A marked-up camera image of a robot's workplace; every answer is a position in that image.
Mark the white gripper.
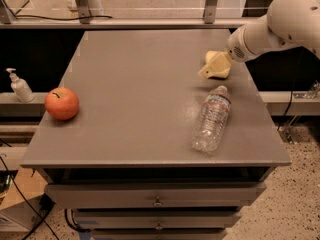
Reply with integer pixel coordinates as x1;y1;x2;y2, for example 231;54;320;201
197;25;264;80

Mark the yellow sponge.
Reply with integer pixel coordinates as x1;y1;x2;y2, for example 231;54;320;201
203;50;232;80

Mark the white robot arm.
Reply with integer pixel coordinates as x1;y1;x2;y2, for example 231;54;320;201
198;0;320;79

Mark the red apple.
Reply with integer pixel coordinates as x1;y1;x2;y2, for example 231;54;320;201
45;87;79;121

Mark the clear plastic water bottle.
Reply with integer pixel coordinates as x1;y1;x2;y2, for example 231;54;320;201
192;85;231;154

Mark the grey drawer cabinet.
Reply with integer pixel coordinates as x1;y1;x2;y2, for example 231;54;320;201
19;29;292;240

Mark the top grey drawer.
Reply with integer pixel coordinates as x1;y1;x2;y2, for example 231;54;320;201
45;182;266;209

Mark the grey drawer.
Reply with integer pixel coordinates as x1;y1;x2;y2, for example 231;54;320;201
74;209;241;230
45;182;266;209
92;229;227;240

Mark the middle grey drawer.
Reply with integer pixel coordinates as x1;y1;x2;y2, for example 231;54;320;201
74;209;241;230

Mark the white pump dispenser bottle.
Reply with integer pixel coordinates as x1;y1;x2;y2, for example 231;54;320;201
6;68;34;103

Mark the bottom grey drawer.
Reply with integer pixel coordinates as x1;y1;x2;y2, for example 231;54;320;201
92;229;227;240

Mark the cardboard box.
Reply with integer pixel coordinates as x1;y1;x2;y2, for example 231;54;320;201
0;168;46;232

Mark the grey back rail shelf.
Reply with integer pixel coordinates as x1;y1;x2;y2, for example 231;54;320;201
0;17;257;30

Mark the right metal bracket post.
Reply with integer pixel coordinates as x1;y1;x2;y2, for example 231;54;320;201
203;0;218;24

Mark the metal bracket post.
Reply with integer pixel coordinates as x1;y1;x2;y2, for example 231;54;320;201
75;0;91;24
203;0;218;24

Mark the black cable on shelf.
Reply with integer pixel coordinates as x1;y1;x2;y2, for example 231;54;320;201
13;14;113;22

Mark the left metal bracket post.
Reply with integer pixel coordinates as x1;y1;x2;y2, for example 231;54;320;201
75;0;91;24

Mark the black floor cable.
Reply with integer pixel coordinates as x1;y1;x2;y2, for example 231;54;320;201
0;155;60;240

